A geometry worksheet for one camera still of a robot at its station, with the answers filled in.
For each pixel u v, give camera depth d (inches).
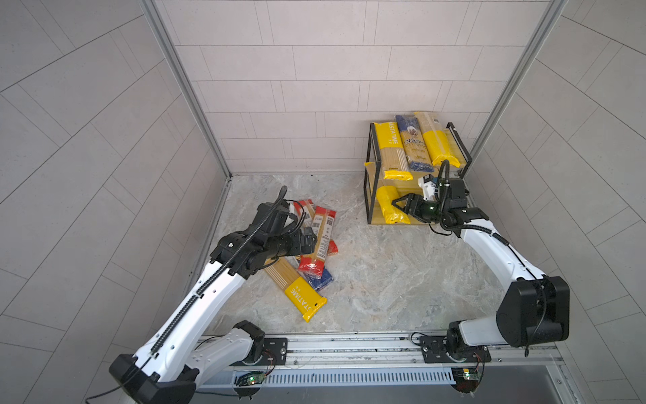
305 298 31.1
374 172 30.3
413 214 28.4
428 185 29.8
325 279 32.5
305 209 39.9
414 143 30.3
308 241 24.0
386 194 33.2
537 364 27.3
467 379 26.7
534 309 16.0
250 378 25.7
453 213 23.9
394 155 29.2
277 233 21.0
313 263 32.7
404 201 30.3
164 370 13.9
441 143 30.3
